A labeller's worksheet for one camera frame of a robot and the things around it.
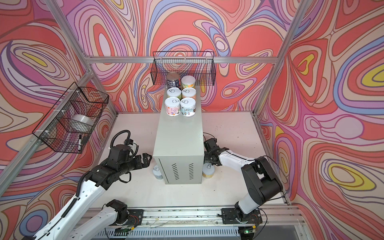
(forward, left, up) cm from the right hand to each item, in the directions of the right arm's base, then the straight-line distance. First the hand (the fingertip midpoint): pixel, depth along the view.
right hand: (212, 160), depth 93 cm
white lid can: (-9, +33, +5) cm, 35 cm away
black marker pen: (-1, +67, +27) cm, 73 cm away
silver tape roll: (+9, +67, +33) cm, 75 cm away
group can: (-9, +4, +6) cm, 11 cm away
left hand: (-5, +36, +17) cm, 41 cm away
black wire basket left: (+6, +73, +32) cm, 80 cm away
